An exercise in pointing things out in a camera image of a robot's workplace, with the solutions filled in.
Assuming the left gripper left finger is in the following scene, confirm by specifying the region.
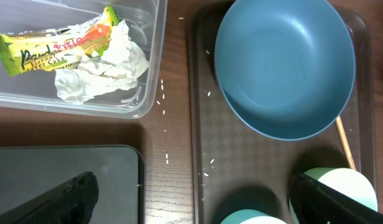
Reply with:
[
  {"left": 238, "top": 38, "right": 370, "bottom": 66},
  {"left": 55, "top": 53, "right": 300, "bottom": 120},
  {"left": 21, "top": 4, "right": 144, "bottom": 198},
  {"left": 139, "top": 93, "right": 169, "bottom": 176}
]
[{"left": 0, "top": 172, "right": 99, "bottom": 224}]

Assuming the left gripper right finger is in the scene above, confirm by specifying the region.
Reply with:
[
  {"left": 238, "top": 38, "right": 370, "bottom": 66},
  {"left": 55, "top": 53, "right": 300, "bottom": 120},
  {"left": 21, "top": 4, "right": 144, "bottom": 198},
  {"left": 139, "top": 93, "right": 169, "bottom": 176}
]
[{"left": 287, "top": 173, "right": 383, "bottom": 224}]

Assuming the mint green bowl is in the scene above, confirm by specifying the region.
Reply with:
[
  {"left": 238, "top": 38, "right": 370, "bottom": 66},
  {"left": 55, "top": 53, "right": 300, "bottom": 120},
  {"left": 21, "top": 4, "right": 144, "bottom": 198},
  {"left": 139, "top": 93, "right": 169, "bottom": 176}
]
[{"left": 291, "top": 167, "right": 377, "bottom": 223}]

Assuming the light blue bowl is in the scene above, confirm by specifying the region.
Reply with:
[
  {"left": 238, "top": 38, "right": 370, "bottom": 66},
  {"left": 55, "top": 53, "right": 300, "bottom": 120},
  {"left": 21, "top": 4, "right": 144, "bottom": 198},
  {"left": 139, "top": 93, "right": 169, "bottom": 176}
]
[{"left": 220, "top": 209, "right": 286, "bottom": 224}]

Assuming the white tissue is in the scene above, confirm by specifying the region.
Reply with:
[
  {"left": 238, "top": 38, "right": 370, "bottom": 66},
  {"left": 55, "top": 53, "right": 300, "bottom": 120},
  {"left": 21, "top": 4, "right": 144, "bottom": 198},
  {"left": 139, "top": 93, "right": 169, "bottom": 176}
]
[{"left": 55, "top": 21, "right": 149, "bottom": 105}]

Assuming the yellow green snack wrapper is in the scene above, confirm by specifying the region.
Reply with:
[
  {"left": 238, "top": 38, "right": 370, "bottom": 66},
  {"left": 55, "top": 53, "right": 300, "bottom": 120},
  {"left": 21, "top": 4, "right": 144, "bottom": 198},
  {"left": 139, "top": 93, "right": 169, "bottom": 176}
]
[{"left": 0, "top": 6, "right": 119, "bottom": 76}]

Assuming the clear plastic waste bin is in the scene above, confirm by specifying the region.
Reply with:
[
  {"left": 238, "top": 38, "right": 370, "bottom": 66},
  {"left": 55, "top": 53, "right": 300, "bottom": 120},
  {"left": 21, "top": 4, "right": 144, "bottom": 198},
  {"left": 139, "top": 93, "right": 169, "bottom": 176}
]
[{"left": 0, "top": 0, "right": 167, "bottom": 119}]

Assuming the black rectangular tray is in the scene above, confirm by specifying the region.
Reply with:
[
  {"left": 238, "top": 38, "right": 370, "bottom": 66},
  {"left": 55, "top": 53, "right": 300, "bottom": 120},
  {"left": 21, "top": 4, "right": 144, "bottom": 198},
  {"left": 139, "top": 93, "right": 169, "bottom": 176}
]
[{"left": 0, "top": 145, "right": 145, "bottom": 224}]

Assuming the wooden chopstick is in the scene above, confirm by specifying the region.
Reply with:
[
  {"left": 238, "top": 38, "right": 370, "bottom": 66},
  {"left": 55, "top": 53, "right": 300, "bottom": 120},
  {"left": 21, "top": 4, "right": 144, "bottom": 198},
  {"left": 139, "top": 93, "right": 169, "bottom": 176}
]
[{"left": 336, "top": 116, "right": 356, "bottom": 170}]

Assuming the brown serving tray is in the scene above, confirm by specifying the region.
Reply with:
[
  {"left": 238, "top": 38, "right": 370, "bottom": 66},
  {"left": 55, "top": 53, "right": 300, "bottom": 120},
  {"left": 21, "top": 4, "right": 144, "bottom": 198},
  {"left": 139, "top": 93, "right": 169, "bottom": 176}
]
[{"left": 187, "top": 1, "right": 377, "bottom": 223}]

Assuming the dark blue plate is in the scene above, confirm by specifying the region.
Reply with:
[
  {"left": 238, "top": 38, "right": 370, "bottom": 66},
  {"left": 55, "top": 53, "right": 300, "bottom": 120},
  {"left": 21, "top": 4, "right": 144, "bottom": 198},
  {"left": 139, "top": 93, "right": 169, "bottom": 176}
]
[{"left": 214, "top": 0, "right": 356, "bottom": 141}]

